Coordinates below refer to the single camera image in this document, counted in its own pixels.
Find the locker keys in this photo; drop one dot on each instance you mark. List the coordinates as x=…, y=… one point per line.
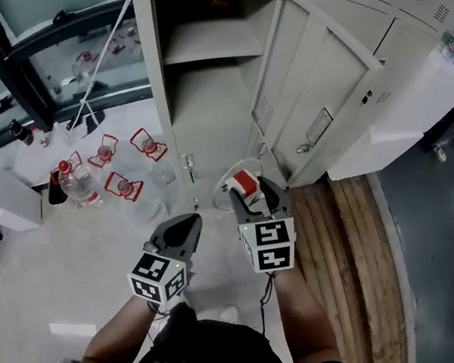
x=190, y=165

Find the silver padlock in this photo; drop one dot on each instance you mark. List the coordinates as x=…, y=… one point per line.
x=302, y=148

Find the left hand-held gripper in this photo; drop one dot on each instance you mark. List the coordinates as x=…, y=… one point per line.
x=158, y=273

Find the stack of wooden planks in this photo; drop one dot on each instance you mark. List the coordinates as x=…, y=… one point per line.
x=358, y=277

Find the person's left forearm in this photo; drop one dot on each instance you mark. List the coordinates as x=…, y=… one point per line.
x=120, y=331

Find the white cabinet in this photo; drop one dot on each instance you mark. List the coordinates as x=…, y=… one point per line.
x=408, y=117

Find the black-framed glass window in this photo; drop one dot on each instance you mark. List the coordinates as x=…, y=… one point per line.
x=43, y=13

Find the wheeled metal cart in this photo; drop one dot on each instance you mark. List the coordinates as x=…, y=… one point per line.
x=453, y=129

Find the person's right forearm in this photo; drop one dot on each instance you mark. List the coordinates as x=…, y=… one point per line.
x=299, y=315

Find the grey metal locker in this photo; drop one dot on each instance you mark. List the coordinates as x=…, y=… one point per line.
x=212, y=65

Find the large clear red-capped water bottle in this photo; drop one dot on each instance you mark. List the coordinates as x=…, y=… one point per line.
x=79, y=182
x=148, y=144
x=124, y=186
x=103, y=152

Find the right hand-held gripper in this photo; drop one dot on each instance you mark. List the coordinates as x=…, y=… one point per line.
x=270, y=245

